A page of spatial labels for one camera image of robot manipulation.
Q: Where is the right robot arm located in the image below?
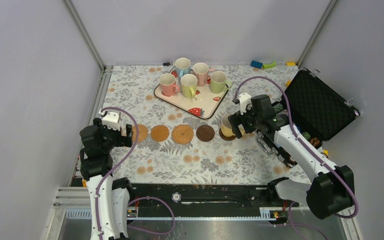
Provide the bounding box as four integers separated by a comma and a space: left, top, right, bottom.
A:
228, 93, 359, 220

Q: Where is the floral tablecloth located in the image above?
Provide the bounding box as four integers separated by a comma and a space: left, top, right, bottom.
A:
103, 65, 309, 185

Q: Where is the white poker chip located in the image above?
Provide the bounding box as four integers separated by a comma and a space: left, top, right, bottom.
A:
171, 192, 182, 203

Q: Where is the woven rattan coaster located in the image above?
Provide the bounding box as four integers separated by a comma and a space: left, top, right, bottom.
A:
171, 124, 194, 145

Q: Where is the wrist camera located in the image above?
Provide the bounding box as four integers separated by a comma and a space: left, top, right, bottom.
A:
99, 110, 122, 132
233, 92, 253, 115

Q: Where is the green mug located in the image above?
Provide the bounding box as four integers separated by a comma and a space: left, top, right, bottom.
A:
210, 71, 233, 94

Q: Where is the black poker chip case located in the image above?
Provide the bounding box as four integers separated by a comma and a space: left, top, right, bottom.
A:
272, 68, 360, 150

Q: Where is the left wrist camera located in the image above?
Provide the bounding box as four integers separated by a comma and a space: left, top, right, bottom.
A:
99, 110, 122, 132

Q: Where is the yellow mug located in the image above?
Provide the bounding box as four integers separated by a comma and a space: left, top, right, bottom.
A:
220, 114, 236, 137

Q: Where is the dark wooden coaster under mug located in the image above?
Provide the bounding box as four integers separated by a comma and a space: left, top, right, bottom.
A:
218, 128, 237, 141

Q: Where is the blue toy brick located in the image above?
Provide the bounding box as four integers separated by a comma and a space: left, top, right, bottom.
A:
250, 60, 263, 69

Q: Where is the strawberry print tray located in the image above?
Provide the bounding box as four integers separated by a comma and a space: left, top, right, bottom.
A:
154, 63, 233, 120

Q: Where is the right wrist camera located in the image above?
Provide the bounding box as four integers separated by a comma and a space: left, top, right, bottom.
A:
233, 92, 253, 115

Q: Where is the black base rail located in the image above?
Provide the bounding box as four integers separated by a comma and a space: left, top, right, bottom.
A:
71, 177, 301, 219

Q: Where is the light bamboo coaster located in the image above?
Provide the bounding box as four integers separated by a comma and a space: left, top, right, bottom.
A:
150, 125, 170, 142

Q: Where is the yellow-green mug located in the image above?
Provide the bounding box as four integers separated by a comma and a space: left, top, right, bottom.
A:
180, 74, 198, 98

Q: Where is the tan woven coaster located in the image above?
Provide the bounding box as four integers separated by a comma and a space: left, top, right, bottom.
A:
132, 124, 149, 143

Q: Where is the green toy brick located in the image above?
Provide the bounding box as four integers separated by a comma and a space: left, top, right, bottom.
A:
262, 61, 277, 70

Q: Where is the pink mug front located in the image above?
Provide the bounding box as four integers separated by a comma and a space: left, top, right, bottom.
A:
159, 73, 180, 97

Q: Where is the pink mug back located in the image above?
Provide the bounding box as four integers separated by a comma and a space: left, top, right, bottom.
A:
192, 62, 215, 87

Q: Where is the small dark wooden coaster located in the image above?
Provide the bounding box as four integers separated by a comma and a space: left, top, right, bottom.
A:
196, 124, 215, 142

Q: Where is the pink mug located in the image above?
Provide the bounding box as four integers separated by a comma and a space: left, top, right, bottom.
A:
159, 73, 180, 97
192, 62, 215, 87

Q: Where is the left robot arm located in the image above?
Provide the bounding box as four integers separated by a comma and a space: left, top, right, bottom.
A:
79, 117, 135, 240

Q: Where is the chrome case handle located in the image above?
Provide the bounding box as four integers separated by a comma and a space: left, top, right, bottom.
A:
255, 134, 276, 155

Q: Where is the blue mug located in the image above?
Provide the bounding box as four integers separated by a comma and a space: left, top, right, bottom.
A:
174, 57, 191, 79

